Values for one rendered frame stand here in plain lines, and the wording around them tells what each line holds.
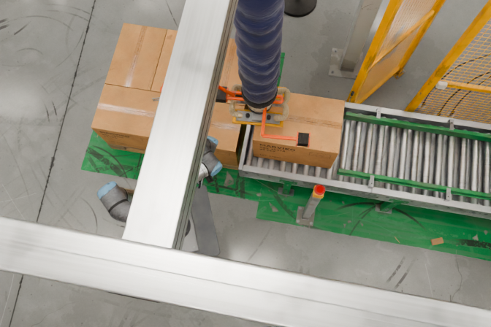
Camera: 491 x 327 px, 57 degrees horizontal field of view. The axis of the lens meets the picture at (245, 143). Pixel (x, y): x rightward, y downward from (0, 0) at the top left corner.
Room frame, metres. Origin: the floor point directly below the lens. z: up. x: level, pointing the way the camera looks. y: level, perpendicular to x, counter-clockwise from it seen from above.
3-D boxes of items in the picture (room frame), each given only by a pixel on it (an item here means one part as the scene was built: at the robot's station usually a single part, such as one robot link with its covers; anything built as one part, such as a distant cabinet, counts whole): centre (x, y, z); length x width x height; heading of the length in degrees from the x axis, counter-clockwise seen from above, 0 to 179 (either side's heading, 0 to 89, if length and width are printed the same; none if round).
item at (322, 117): (1.13, -0.39, 0.75); 0.60 x 0.40 x 0.40; 73
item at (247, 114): (1.11, -0.10, 1.12); 0.34 x 0.10 x 0.05; 77
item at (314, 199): (0.60, -0.44, 0.50); 0.07 x 0.07 x 1.00; 73
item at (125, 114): (1.72, 0.51, 0.34); 1.20 x 1.00 x 0.40; 73
